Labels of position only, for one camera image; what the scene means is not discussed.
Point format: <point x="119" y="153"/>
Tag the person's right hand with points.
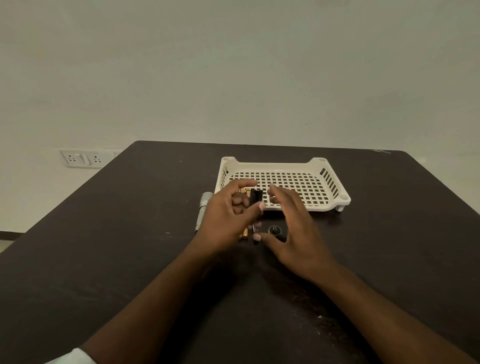
<point x="303" y="243"/>

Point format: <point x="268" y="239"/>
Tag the person's left hand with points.
<point x="219" y="225"/>

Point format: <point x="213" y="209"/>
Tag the person's left thumb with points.
<point x="254" y="212"/>

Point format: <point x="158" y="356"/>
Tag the person's right thumb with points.
<point x="268" y="240"/>

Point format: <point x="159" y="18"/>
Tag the black battery holder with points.
<point x="256" y="195"/>

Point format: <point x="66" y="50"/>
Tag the person's right forearm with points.
<point x="382" y="322"/>

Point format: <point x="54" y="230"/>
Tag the person's left forearm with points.
<point x="150" y="307"/>

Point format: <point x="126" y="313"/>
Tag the black flashlight end cap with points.
<point x="274" y="230"/>

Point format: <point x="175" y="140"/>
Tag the black and gold battery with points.
<point x="256" y="227"/>

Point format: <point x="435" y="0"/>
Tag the silver flashlight body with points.
<point x="203" y="210"/>

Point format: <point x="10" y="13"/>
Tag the white perforated plastic tray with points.
<point x="300" y="183"/>

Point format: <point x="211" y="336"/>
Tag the white sleeve cuff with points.
<point x="73" y="357"/>

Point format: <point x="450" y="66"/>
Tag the white wall socket plate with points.
<point x="87" y="158"/>

